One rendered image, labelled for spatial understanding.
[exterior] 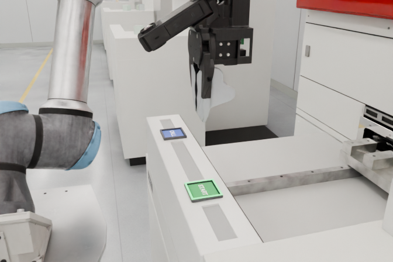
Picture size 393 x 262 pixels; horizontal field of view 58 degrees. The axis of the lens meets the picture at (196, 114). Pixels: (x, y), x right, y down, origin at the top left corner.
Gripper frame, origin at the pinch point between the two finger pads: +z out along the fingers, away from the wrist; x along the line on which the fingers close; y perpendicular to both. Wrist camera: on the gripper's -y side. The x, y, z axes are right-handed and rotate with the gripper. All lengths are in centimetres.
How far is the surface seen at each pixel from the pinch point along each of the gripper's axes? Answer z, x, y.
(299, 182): 27.7, 17.1, 31.4
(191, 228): 14.7, -9.3, -3.7
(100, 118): 111, 304, -20
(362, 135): 22, 27, 57
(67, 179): 111, 184, -45
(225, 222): 15.1, -8.7, 1.9
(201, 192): 14.3, -0.7, 0.3
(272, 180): 25.8, 17.1, 23.6
